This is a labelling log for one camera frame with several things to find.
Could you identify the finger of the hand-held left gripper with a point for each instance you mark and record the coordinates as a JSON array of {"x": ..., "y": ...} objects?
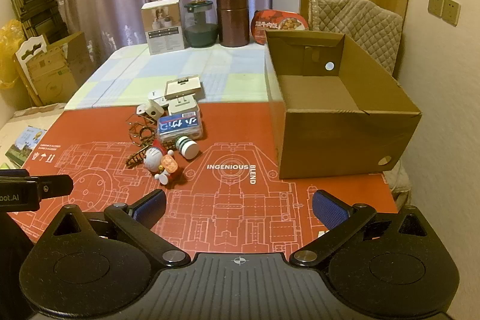
[
  {"x": 52, "y": 185},
  {"x": 13, "y": 173}
]

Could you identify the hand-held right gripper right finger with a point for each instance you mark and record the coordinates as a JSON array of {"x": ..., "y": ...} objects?
[{"x": 330, "y": 209}]

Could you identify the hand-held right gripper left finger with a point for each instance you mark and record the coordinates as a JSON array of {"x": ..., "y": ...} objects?
[{"x": 152, "y": 206}]

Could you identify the blue cat toy figure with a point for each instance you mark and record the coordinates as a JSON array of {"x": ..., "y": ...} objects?
[{"x": 159, "y": 162}]

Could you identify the brown wooden comb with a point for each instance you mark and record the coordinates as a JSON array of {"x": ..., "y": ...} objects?
[{"x": 137, "y": 157}]

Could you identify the white green small bottle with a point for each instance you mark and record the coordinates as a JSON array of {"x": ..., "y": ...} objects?
[{"x": 187, "y": 147}]

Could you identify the brown cardboard box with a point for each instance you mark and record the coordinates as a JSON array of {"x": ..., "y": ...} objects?
[{"x": 337, "y": 140}]

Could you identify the clear blue plastic box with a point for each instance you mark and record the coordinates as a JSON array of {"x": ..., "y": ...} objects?
[{"x": 180, "y": 125}]

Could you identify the white angled bracket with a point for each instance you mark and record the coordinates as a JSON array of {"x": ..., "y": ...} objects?
[{"x": 152, "y": 109}]

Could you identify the booklet on floor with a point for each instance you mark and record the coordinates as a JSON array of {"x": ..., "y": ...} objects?
[{"x": 24, "y": 147}]

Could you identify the red printed mat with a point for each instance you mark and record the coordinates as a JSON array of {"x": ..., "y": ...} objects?
[{"x": 262, "y": 215}]

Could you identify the printed cardboard carton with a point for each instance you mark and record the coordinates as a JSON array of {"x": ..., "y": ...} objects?
[{"x": 47, "y": 80}]

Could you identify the yellow plastic bag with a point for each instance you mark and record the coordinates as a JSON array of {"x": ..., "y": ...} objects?
[{"x": 9, "y": 54}]

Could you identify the white carved wooden panel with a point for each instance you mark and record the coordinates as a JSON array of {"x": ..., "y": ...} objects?
[{"x": 32, "y": 48}]

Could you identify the brown cardboard carton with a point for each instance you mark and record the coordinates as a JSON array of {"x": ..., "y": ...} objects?
[{"x": 77, "y": 57}]

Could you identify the checkered tablecloth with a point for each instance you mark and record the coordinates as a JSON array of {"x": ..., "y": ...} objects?
[{"x": 123, "y": 76}]

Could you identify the black step ladder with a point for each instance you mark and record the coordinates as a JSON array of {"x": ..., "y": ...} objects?
[{"x": 35, "y": 5}]

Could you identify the white product box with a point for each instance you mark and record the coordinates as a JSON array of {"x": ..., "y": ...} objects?
[{"x": 165, "y": 27}]

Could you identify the green glass jar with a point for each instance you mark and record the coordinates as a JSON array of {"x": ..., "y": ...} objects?
[{"x": 200, "y": 29}]

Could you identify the quilted beige chair cover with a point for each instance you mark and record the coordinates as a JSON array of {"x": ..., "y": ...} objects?
[{"x": 360, "y": 24}]

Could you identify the red instant meal bowl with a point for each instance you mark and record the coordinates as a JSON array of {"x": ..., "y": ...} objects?
[{"x": 279, "y": 24}]

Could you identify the brown metal canister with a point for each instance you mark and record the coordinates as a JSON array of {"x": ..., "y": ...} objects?
[{"x": 232, "y": 20}]

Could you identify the beige wall socket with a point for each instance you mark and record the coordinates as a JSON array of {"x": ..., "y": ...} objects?
[
  {"x": 435, "y": 5},
  {"x": 451, "y": 11}
]

